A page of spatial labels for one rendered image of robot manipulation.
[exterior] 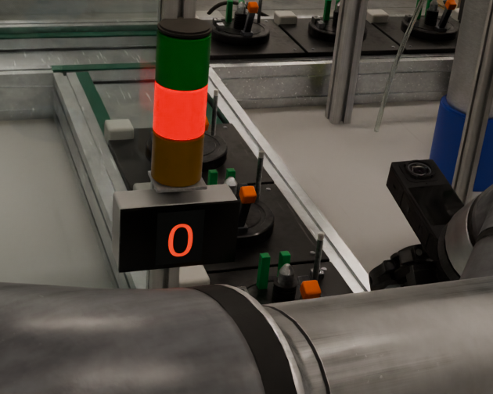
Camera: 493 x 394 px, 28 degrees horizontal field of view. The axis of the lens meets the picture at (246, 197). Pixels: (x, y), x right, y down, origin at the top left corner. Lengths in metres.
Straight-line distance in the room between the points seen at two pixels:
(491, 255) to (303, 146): 1.37
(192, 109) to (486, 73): 0.39
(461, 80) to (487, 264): 1.24
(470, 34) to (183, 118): 1.02
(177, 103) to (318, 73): 1.31
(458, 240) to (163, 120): 0.31
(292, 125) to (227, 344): 1.79
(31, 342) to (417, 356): 0.15
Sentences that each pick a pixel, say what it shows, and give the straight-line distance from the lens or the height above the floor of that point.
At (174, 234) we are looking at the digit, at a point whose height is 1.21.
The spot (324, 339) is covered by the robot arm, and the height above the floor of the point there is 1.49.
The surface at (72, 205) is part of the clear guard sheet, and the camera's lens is 1.00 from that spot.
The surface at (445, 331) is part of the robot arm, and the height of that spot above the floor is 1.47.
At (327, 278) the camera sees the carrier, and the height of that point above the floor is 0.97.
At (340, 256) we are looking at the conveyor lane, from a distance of 1.46.
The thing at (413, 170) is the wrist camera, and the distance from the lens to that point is 0.89.
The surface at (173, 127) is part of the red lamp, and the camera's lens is 0.92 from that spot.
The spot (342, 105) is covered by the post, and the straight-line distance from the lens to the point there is 2.15.
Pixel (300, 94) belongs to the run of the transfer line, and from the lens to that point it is 2.21.
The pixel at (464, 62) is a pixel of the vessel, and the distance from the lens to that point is 1.88.
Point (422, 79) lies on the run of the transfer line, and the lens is 2.32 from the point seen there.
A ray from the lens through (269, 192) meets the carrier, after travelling 1.58.
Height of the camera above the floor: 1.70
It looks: 28 degrees down
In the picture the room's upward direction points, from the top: 5 degrees clockwise
